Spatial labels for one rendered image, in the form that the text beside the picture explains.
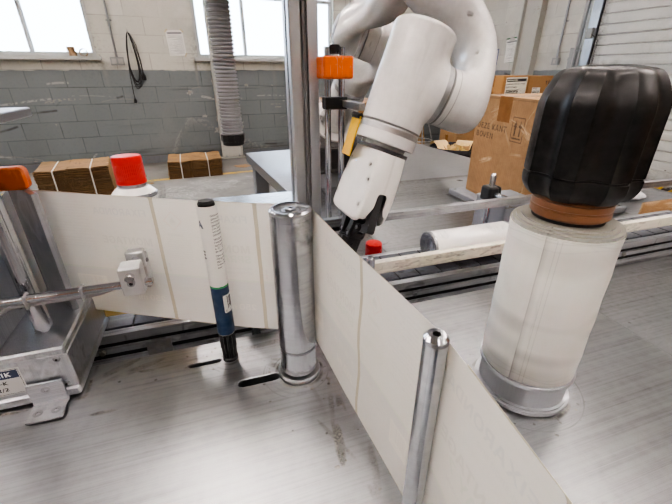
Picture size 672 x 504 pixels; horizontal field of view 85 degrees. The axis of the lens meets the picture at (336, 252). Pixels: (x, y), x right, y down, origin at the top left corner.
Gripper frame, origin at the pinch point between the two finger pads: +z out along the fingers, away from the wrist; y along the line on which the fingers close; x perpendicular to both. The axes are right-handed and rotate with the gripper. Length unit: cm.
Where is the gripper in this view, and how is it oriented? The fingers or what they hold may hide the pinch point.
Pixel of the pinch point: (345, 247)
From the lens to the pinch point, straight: 56.6
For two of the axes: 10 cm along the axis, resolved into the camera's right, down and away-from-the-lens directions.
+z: -3.3, 9.0, 2.8
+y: 3.3, 3.9, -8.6
